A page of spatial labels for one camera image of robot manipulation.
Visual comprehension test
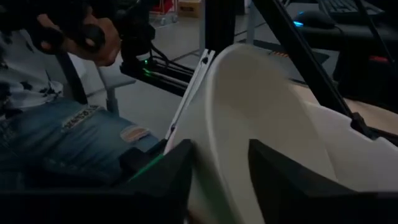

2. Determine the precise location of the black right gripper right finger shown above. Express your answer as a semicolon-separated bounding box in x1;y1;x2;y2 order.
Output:
248;139;361;224

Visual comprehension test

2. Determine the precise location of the black keyboard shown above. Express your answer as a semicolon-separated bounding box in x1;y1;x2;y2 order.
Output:
317;0;386;17

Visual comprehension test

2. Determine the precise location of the black vertical frame post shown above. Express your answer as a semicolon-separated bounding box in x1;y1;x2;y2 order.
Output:
204;0;246;56

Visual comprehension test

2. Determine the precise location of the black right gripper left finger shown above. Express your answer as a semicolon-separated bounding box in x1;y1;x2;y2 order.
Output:
118;139;195;224

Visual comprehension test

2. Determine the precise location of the person's hand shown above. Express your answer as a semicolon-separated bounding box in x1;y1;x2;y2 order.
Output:
36;6;123;67

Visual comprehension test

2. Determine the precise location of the white shelf rail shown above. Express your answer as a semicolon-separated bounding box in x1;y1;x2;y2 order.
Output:
164;49;216;141

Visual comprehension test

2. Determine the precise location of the red cart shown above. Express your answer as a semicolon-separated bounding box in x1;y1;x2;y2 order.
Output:
149;0;179;26

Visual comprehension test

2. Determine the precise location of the thin black frame rod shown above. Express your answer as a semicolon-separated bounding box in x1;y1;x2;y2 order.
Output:
353;0;398;78

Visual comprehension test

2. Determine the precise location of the black teleoperation handle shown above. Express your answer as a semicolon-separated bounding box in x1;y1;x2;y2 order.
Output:
30;22;106;55

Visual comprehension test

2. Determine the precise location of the black diagonal frame strut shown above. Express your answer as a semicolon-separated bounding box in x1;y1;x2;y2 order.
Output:
251;0;398;140

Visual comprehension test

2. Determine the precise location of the black computer mouse blue light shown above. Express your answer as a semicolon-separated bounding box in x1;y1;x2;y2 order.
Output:
293;10;337;30

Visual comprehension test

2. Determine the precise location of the cardboard box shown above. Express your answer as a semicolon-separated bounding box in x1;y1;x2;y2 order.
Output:
177;0;203;19

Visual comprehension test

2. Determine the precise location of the black desk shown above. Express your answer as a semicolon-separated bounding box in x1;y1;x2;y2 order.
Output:
297;21;398;111

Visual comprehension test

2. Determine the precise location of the white bowl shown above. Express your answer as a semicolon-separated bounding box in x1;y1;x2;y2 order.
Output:
164;43;398;224

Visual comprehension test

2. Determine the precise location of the black base rail green light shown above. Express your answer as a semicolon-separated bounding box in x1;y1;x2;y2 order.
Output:
119;57;196;98

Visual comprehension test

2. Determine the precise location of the person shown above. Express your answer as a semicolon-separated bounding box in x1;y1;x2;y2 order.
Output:
0;0;160;191

